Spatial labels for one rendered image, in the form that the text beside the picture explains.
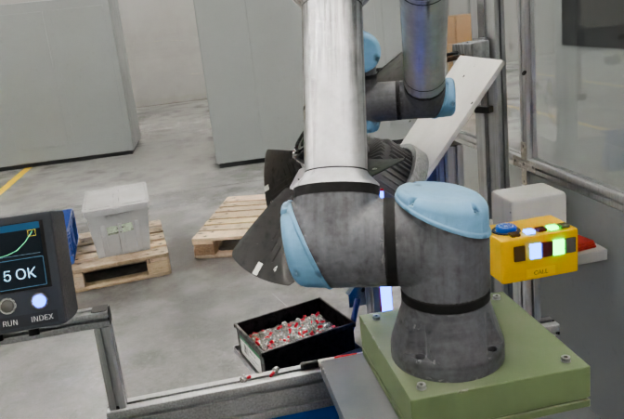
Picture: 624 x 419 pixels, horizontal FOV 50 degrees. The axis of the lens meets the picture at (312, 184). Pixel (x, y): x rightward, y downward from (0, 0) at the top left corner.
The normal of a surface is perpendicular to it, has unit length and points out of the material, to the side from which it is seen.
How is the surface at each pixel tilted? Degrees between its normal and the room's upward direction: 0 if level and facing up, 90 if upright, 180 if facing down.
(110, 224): 95
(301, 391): 90
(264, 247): 50
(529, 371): 2
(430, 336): 73
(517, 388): 90
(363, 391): 0
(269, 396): 90
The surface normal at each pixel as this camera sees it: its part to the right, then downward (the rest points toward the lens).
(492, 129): -0.69, 0.25
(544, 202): 0.19, 0.23
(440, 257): -0.13, 0.28
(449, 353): -0.14, -0.03
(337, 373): -0.11, -0.96
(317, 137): -0.61, -0.11
